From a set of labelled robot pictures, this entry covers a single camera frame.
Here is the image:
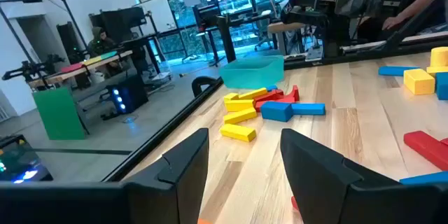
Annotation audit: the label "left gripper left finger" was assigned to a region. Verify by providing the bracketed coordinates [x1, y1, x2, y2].
[124, 128, 210, 224]

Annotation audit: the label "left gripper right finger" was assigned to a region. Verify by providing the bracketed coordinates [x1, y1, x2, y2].
[280, 128, 363, 224]

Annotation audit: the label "computer tower blue lights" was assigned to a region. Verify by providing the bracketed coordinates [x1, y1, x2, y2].
[106, 75, 150, 115]

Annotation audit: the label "teal plastic bin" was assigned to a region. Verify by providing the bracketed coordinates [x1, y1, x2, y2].
[218, 55, 285, 90]

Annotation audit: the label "green panel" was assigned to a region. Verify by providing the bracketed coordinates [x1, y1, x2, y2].
[31, 85, 87, 141]

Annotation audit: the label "yellow background tray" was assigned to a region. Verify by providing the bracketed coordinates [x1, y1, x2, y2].
[82, 56, 102, 67]

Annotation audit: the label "wooden background table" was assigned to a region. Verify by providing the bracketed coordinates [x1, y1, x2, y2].
[27, 49, 134, 90]

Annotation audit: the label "black standing desk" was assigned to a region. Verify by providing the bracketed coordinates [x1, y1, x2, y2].
[194, 3, 281, 67]

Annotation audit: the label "red background tray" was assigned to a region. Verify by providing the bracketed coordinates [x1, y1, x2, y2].
[61, 62, 85, 74]

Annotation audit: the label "black device with lights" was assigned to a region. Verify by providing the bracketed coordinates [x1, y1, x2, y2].
[0, 134, 53, 185]

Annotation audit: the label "person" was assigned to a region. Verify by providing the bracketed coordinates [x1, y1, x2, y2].
[86, 26, 120, 59]
[356, 0, 448, 43]

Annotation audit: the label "black monitor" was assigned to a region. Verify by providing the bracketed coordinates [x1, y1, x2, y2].
[89, 6, 148, 45]

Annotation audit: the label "whiteboard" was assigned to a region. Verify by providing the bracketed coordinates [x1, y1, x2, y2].
[134, 0, 178, 36]

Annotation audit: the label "yellow wooden cylinder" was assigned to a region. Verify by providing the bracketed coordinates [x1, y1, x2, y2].
[429, 46, 448, 69]

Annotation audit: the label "black frame clamp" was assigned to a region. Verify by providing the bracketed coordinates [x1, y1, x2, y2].
[191, 76, 220, 98]

